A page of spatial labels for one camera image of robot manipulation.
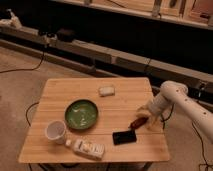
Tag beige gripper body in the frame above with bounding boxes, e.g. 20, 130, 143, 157
142, 105, 158, 120

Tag white plastic bottle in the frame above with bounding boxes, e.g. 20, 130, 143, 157
65, 139, 105, 160

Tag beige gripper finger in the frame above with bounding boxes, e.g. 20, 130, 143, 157
136, 106, 148, 117
146, 116, 158, 129

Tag white sponge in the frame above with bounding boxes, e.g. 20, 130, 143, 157
99, 86, 115, 97

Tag black box on ledge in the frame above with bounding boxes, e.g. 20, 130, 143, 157
56, 28, 75, 42

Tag black rectangular sponge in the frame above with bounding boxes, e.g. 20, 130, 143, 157
112, 130, 137, 145

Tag white cup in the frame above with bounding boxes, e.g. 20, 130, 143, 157
45, 120, 66, 144

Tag red pepper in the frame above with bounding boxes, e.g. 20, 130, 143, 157
129, 117, 148, 130

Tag black cable right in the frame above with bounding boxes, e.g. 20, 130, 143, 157
190, 121, 213, 171

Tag black floor cable left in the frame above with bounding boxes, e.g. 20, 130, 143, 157
0, 49, 46, 75

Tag white object on ledge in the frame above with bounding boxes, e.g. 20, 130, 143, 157
0, 9, 22, 29

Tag green plate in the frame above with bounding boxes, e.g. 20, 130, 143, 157
64, 99, 99, 130

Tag wooden table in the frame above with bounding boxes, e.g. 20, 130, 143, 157
19, 78, 170, 163

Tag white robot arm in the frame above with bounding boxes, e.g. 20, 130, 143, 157
137, 81, 213, 143

